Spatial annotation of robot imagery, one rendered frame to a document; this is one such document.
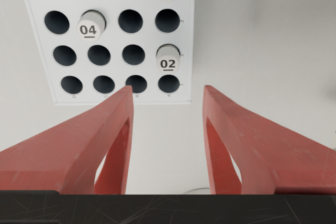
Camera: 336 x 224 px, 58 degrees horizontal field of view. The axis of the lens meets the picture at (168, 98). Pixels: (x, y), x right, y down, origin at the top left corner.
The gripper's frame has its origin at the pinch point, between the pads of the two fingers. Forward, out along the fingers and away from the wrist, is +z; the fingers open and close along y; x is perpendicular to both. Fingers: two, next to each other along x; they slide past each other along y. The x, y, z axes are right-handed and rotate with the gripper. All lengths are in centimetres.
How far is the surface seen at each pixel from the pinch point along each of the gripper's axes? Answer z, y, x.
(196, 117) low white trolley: 8.7, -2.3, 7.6
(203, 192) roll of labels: 8.1, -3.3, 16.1
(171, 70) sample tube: 3.9, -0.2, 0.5
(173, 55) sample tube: 4.0, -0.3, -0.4
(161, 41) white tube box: 5.1, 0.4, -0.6
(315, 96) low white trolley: 8.6, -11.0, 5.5
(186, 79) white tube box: 5.0, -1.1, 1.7
